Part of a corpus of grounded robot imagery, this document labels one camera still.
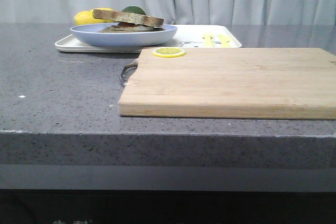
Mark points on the light blue round plate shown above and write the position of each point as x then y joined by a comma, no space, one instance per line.
91,34

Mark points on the bread slice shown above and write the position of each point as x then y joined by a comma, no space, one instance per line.
126,17
109,30

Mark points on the white bear tray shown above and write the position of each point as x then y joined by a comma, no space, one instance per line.
186,36

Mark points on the lemon slice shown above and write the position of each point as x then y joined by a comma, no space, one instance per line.
168,52

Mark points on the yellow plastic fork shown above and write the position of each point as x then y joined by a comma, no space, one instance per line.
208,40

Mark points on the yellow plastic knife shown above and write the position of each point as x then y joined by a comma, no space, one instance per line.
224,40

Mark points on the fried egg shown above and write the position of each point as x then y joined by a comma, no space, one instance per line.
122,26

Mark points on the wooden cutting board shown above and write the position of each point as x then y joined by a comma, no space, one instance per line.
240,83

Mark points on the green lime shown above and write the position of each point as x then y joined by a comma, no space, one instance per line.
134,9

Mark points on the rear yellow lemon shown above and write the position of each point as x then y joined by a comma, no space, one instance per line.
102,8

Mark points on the yellow lemon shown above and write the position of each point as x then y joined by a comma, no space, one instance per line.
86,17
102,8

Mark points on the front yellow lemon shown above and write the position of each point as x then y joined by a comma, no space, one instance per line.
86,17

